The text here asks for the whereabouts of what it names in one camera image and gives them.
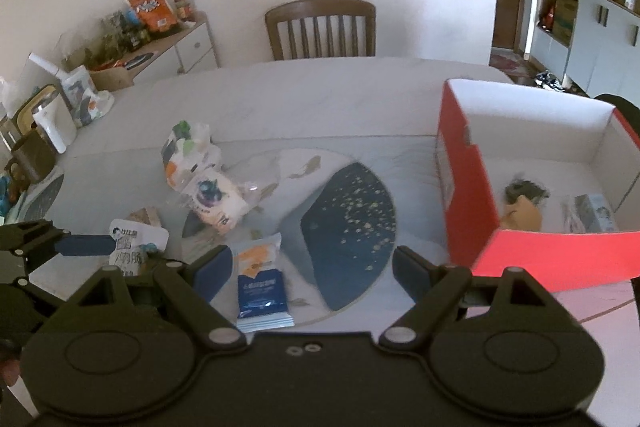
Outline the white sideboard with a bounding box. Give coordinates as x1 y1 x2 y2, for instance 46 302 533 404
90 12 218 94

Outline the white marble desktop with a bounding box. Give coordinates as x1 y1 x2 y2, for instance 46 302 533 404
0 56 640 427

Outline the person's left hand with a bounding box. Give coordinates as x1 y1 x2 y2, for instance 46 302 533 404
0 349 21 383

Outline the white electric kettle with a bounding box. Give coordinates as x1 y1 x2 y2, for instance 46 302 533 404
27 52 77 154

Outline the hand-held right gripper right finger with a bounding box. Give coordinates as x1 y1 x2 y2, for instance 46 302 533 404
379 246 568 349

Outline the dark green rice ball packet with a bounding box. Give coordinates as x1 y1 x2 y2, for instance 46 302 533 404
504 179 549 204

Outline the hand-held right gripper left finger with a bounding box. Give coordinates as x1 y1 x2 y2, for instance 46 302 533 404
62 246 247 350

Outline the cluster of small bottles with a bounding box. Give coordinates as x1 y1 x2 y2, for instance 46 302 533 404
65 9 151 68

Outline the white chicken breast packet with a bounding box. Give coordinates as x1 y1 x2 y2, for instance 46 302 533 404
109 218 169 279

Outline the red cardboard box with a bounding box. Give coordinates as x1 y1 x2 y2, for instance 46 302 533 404
434 78 640 294

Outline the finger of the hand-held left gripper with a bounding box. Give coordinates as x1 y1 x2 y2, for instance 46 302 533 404
0 276 69 315
0 219 113 259

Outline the dark olive container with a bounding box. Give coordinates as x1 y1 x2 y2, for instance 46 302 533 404
0 84 59 185

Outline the orange snack bag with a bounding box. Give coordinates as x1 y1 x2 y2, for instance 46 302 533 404
125 0 177 32

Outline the printed tissue pack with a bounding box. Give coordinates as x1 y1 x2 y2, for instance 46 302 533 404
60 66 114 128
160 121 222 192

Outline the white wall cabinet unit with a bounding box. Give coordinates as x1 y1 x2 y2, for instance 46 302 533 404
530 0 640 100

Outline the yellow bread packet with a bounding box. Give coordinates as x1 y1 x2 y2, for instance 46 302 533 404
501 199 544 231

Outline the small blue milk carton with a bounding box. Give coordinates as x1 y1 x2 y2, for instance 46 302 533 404
575 194 619 234

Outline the pair of sneakers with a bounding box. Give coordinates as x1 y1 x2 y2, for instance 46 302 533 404
534 71 567 94

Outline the wooden chair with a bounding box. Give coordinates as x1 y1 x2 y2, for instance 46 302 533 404
265 0 377 61

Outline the blue and orange snack packet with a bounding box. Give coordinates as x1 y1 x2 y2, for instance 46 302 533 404
235 233 296 334

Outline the blueberry bread packet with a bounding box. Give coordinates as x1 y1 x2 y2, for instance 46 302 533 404
184 157 279 234

